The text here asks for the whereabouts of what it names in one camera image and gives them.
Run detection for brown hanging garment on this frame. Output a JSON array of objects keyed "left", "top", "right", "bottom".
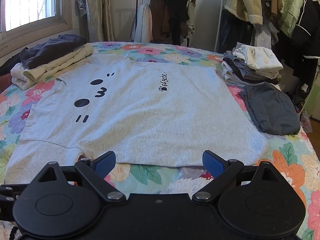
[{"left": 150, "top": 0, "right": 188, "bottom": 43}]

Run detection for cream fleece jacket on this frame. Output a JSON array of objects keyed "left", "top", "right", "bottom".
[{"left": 224, "top": 0, "right": 263, "bottom": 25}]

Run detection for dark grey folded shirt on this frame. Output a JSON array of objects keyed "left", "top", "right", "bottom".
[{"left": 239, "top": 82, "right": 300, "bottom": 136}]

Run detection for beige curtain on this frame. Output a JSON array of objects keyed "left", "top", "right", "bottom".
[{"left": 76, "top": 0, "right": 114, "bottom": 42}]

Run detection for grey cat face t-shirt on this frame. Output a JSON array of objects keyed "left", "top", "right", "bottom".
[{"left": 4, "top": 55, "right": 267, "bottom": 184}]

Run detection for white pink hanging garments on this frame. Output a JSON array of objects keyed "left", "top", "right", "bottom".
[{"left": 131, "top": 0, "right": 153, "bottom": 43}]

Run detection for black jacket white piping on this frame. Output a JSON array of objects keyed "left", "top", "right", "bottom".
[{"left": 286, "top": 0, "right": 319, "bottom": 89}]

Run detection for black clothes rack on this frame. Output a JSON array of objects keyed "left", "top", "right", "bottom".
[{"left": 130, "top": 0, "right": 196, "bottom": 46}]

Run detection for cream folded garment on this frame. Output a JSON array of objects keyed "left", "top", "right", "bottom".
[{"left": 10, "top": 43, "right": 94, "bottom": 90}]

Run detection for window with wooden frame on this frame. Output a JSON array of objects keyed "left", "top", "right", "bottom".
[{"left": 1, "top": 0, "right": 73, "bottom": 57}]

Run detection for white floral folded garment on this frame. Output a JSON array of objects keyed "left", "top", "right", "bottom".
[{"left": 233, "top": 44, "right": 283, "bottom": 79}]

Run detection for dark navy folded sweater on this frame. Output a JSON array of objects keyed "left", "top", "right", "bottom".
[{"left": 20, "top": 34, "right": 88, "bottom": 69}]

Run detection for light green hanging jacket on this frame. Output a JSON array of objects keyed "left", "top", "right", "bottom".
[{"left": 279, "top": 0, "right": 303, "bottom": 37}]

